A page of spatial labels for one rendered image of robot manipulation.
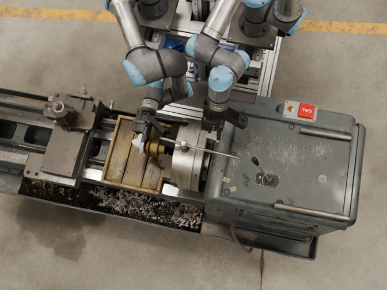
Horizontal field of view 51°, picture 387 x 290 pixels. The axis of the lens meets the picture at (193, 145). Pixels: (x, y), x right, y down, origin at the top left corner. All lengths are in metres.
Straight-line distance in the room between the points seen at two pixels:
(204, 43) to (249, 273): 1.80
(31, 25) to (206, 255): 2.31
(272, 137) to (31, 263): 2.01
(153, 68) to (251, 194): 0.62
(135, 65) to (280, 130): 0.63
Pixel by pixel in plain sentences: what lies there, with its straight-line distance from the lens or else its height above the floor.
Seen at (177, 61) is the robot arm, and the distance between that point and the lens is 1.63.
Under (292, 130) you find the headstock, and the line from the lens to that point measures 1.68.
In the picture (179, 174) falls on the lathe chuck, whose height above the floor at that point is 1.18.
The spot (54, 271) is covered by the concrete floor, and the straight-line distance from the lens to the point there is 3.02.
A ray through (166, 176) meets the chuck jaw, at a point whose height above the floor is 1.12.
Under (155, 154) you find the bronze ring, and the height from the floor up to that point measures 1.10.
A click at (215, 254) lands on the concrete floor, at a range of 2.82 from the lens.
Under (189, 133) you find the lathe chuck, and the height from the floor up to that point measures 1.23.
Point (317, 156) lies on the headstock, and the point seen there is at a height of 1.26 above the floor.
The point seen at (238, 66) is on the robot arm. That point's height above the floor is 1.61.
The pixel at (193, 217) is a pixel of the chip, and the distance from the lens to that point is 2.27.
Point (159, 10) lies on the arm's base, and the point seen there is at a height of 1.20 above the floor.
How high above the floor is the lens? 2.82
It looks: 73 degrees down
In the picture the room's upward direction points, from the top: 11 degrees counter-clockwise
